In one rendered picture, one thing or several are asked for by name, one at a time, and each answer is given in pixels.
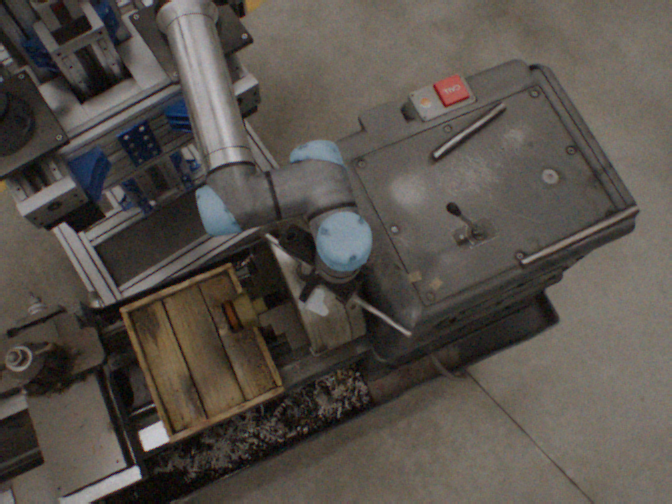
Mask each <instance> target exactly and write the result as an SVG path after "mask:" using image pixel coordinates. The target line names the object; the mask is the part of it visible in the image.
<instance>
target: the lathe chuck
mask: <svg viewBox="0 0 672 504"><path fill-rule="evenodd" d="M292 224H293V225H297V226H299V227H300V228H302V229H304V230H306V231H308V232H310V230H309V228H308V227H307V225H306V223H305V222H304V221H303V218H302V217H301V216H296V217H292V218H288V219H284V221H280V222H275V223H271V224H269V225H267V226H264V227H262V228H260V233H261V237H262V241H263V242H267V241H266V239H265V235H266V234H267V233H269V232H270V231H272V230H274V231H277V230H278V232H279V234H280V235H281V236H279V237H280V239H281V237H282V236H283V234H284V233H285V232H286V230H287V229H288V228H289V226H290V225H292ZM310 233H311V232H310ZM280 239H279V240H278V241H280ZM268 244H269V247H270V250H271V252H272V255H273V258H274V261H275V264H277V266H278V269H279V271H280V274H281V278H282V280H283V283H284V285H285V287H286V289H287V292H288V295H289V297H290V298H289V299H288V300H286V301H287V302H290V301H291V303H292V305H293V307H294V309H296V312H297V315H298V317H299V319H300V321H301V323H302V325H303V328H304V331H305V333H306V335H307V337H308V339H309V342H310V344H311V345H310V346H312V348H309V350H310V352H311V353H312V355H314V356H318V355H321V354H323V353H325V352H327V351H329V350H333V349H335V348H337V346H339V345H341V344H344V343H346V342H348V341H351V340H352V330H351V325H350V321H348V318H347V315H346V312H345V308H344V305H343V304H341V303H340V302H338V301H337V300H336V299H335V298H336V295H334V294H333V292H330V291H329V290H328V289H326V288H325V287H324V286H322V285H320V286H319V285H318V286H319V287H321V288H322V289H323V290H324V292H325V297H324V299H323V303H324V304H325V306H326V307H327V309H328V314H327V315H326V316H321V315H319V314H317V313H315V312H312V310H310V309H308V308H305V307H304V309H303V310H301V309H300V308H299V301H298V300H299V296H300V294H301V291H302V289H303V288H304V286H305V285H306V283H307V282H308V280H303V279H301V278H300V277H299V273H298V271H299V268H300V266H301V264H299V263H298V262H297V261H294V260H293V259H292V258H290V256H289V255H287V254H286V253H285V252H283V251H282V250H281V249H279V248H278V247H277V246H274V245H273V244H271V243H270V242H268ZM322 344H326V348H325V349H324V350H322V351H320V352H319V351H318V352H316V353H314V350H317V349H319V346H320V345H322ZM312 349H314V350H312Z"/></svg>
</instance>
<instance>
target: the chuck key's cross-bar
mask: <svg viewBox="0 0 672 504"><path fill-rule="evenodd" d="M265 239H266V240H267V241H269V242H270V243H271V244H273V245H274V246H277V247H278V248H279V249H281V250H282V251H283V252H285V253H286V254H287V255H289V256H290V258H292V259H293V260H294V261H297V262H298V263H299V264H301V265H302V262H303V261H301V260H299V259H297V258H296V256H293V255H291V254H289V253H288V252H286V251H285V250H284V249H283V248H282V247H281V246H280V245H279V243H278V242H279V241H278V240H277V239H274V237H273V236H272V235H270V234H269V233H267V234H266V235H265ZM351 300H353V301H354V302H356V303H357V304H359V305H360V306H362V307H363V308H365V309H366V310H369V312H370V313H372V314H373V315H375V316H376V317H378V318H379V319H381V320H382V321H384V322H387V323H388V324H390V325H391V326H393V327H394V328H396V330H397V331H399V332H400V333H402V334H403V335H406V336H407V337H409V338H411V336H412V335H413V333H412V332H411V331H409V330H408V328H406V327H405V326H402V325H401V324H399V323H398V322H396V321H395V320H393V319H392V318H390V317H389V316H387V315H384V314H383V313H381V312H380V310H378V309H377V308H375V307H374V306H372V305H371V304H369V303H367V302H365V301H364V300H362V299H361V298H359V297H358V296H356V295H355V294H354V295H353V296H352V298H351Z"/></svg>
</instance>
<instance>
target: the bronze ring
mask: <svg viewBox="0 0 672 504"><path fill-rule="evenodd" d="M231 299H232V300H230V301H229V300H227V301H224V302H223V303H220V307H222V309H223V313H224V315H225V318H226V320H227V322H228V324H229V327H230V330H231V332H232V333H233V334H235V333H239V332H242V330H243V328H245V330H246V331H248V330H250V328H253V327H255V326H257V325H259V327H261V326H262V325H261V322H260V319H259V317H257V316H259V315H262V314H264V313H267V312H268V308H267V305H266V303H265V301H264V298H263V297H260V298H259V299H255V300H253V301H251V300H250V297H249V295H248V294H247V291H246V289H245V288H244V289H243V291H242V292H239V294H236V295H234V296H232V297H231Z"/></svg>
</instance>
